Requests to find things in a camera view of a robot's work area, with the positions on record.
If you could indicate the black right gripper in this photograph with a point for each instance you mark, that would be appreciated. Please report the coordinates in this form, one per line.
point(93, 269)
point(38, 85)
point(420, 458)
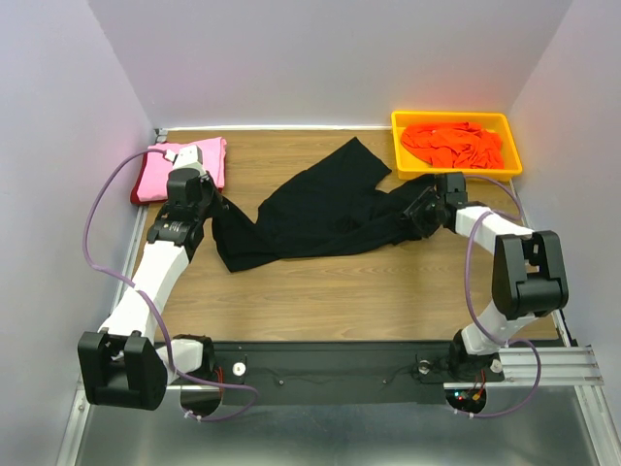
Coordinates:
point(415, 209)

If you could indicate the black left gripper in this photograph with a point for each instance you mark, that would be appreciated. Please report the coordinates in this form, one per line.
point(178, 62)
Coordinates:
point(217, 207)

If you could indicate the black t-shirt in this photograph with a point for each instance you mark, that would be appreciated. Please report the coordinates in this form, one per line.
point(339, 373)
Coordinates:
point(333, 208)

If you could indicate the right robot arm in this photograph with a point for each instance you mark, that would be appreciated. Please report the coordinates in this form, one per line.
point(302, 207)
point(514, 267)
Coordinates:
point(529, 279)

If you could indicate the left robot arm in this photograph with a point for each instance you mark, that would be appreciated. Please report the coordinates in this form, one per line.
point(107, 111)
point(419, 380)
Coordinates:
point(120, 365)

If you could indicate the pink folded t-shirt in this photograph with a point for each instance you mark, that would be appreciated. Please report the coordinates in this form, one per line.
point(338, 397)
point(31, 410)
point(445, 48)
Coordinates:
point(214, 153)

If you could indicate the orange t-shirt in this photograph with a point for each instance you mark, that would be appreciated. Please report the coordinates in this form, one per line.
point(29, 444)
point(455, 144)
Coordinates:
point(458, 145)

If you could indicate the yellow plastic bin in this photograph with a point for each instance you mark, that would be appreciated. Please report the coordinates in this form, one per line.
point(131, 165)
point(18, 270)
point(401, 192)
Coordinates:
point(409, 167)

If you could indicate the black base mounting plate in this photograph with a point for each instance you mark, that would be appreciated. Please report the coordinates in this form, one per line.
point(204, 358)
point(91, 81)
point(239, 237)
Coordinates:
point(343, 373)

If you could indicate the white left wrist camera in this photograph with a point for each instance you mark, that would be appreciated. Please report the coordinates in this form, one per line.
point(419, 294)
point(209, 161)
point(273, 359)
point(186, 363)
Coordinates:
point(186, 157)

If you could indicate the aluminium table edge rail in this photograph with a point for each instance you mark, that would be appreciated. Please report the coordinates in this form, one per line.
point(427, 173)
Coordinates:
point(139, 218)

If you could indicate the aluminium frame extrusion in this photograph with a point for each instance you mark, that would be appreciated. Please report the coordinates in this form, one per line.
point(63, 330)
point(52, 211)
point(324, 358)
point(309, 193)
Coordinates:
point(558, 367)

